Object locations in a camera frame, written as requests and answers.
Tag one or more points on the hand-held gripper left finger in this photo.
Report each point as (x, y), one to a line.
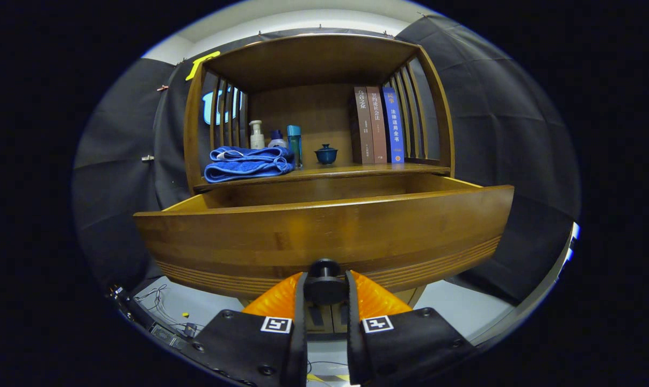
(302, 349)

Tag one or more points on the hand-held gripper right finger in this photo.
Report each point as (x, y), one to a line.
(352, 349)

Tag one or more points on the black drawer knob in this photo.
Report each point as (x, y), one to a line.
(324, 285)

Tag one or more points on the wooden cabinet door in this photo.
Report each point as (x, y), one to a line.
(327, 322)
(335, 329)

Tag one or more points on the wooden countertop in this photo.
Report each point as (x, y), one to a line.
(357, 170)

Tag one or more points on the wooden cabinet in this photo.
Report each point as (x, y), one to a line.
(314, 59)

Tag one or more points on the blue folded towel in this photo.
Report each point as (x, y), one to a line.
(244, 164)

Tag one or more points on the blue lidded teacup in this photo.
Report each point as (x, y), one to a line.
(325, 155)

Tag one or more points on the teal clear bottle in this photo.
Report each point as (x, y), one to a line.
(294, 145)

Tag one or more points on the white bottle blue pump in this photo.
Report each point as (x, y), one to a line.
(277, 140)

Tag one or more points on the dark brown book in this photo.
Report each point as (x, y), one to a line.
(363, 129)

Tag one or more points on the reddish brown book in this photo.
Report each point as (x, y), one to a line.
(378, 129)

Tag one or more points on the blue book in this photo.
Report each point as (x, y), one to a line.
(393, 129)

